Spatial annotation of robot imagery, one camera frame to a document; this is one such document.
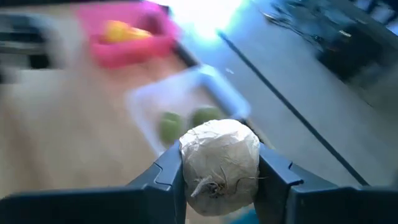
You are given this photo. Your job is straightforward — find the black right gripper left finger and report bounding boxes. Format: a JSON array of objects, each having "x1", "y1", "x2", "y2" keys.
[{"x1": 129, "y1": 140, "x2": 188, "y2": 224}]

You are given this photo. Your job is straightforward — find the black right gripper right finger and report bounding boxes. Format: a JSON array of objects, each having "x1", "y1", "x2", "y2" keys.
[{"x1": 253, "y1": 142, "x2": 305, "y2": 224}]

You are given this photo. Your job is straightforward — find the green lime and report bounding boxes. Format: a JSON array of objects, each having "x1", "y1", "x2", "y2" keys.
[
  {"x1": 189, "y1": 106, "x2": 224, "y2": 128},
  {"x1": 158, "y1": 111, "x2": 186, "y2": 146}
]

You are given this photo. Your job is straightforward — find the yellow lemon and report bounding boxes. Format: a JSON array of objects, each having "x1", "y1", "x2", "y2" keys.
[{"x1": 101, "y1": 19, "x2": 154, "y2": 44}]

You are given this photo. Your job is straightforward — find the white plastic basket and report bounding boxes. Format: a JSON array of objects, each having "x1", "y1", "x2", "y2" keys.
[{"x1": 124, "y1": 63, "x2": 252, "y2": 156}]

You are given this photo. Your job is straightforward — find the pink plastic basket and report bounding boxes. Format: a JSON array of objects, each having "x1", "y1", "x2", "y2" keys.
[{"x1": 76, "y1": 1, "x2": 183, "y2": 70}]

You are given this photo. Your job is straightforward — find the white garlic bulb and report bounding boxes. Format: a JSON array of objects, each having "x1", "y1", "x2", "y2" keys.
[{"x1": 178, "y1": 118, "x2": 261, "y2": 218}]

